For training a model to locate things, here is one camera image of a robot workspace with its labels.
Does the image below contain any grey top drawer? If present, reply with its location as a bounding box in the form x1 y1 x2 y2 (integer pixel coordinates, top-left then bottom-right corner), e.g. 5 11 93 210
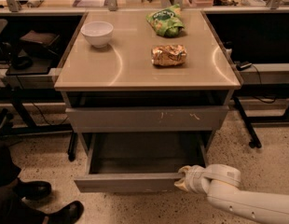
66 105 228 133

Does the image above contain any black table leg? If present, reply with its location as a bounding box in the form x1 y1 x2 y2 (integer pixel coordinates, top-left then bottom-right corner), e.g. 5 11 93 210
67 133 77 161
233 97 262 148

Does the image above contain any grey drawer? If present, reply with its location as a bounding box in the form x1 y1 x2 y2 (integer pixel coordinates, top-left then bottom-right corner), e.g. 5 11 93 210
66 105 228 133
75 132 207 193

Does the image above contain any black shoe lower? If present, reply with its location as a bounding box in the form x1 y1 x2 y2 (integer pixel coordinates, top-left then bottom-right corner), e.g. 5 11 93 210
42 201 84 224

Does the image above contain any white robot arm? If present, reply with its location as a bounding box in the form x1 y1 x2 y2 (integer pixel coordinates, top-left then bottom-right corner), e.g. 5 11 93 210
174 164 289 224

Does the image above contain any black table leg right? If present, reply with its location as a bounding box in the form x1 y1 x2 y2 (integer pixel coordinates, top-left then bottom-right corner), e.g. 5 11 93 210
233 97 262 148

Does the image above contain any grey drawer cabinet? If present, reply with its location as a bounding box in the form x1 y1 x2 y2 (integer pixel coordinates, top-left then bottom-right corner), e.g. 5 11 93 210
55 10 241 148

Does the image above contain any black shoe upper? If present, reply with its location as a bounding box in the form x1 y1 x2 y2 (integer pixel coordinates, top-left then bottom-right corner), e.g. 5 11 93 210
13 179 51 201

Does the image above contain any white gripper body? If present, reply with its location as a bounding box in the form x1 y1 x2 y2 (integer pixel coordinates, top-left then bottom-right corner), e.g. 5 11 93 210
183 165 210 194

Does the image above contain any black power adapter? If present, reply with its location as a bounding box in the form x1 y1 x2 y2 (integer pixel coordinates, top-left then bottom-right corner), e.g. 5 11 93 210
235 62 252 71

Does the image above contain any white ceramic bowl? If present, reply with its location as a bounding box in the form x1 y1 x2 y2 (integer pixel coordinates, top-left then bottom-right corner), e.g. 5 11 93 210
80 21 114 48

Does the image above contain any black shoe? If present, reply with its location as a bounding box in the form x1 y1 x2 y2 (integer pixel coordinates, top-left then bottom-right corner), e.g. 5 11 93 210
13 179 51 201
42 201 84 224

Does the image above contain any black table leg left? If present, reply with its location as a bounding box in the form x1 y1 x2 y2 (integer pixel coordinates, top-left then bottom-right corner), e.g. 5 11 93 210
67 133 77 161

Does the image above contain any golden brown snack bag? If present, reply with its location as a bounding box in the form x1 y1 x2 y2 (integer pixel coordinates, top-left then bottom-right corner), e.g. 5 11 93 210
151 45 187 67

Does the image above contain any green chip bag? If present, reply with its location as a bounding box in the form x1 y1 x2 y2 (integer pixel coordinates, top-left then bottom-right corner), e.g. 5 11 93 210
146 4 185 37

